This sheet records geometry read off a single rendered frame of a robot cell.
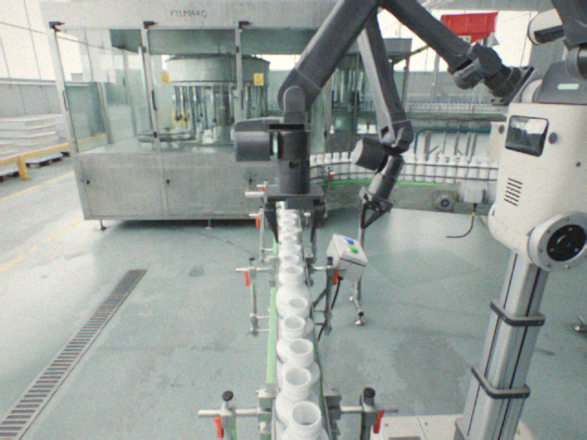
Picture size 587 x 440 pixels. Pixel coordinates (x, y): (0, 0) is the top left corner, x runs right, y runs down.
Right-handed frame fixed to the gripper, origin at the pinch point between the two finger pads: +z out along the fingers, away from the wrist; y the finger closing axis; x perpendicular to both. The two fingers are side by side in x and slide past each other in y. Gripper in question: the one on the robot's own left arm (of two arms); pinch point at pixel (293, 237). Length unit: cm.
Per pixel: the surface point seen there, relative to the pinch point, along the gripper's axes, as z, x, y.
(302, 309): 10.2, -8.1, 1.1
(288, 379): 11.3, -23.0, -1.6
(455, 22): -137, 610, 297
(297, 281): 8.4, -1.7, 0.6
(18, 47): -142, 995, -695
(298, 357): 10.5, -19.8, -0.1
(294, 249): 10.0, 16.3, 0.7
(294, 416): 11.3, -29.0, -0.9
